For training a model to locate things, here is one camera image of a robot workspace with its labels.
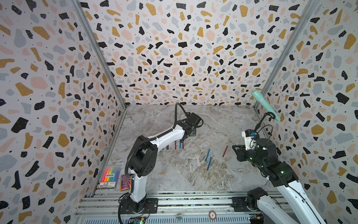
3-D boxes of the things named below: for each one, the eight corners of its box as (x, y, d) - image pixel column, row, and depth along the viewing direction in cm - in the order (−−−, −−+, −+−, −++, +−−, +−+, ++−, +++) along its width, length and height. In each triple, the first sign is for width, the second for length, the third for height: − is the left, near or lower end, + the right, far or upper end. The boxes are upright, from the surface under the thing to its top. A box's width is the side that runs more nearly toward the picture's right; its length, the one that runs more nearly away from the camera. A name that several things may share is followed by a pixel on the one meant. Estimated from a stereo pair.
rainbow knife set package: (98, 188, 81) (96, 187, 79) (106, 167, 89) (104, 165, 87) (116, 188, 81) (115, 187, 79) (123, 167, 90) (121, 165, 87)
